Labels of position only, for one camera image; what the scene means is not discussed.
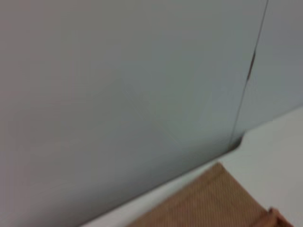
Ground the brown woven handbag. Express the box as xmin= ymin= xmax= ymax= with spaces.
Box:
xmin=125 ymin=162 xmax=296 ymax=227

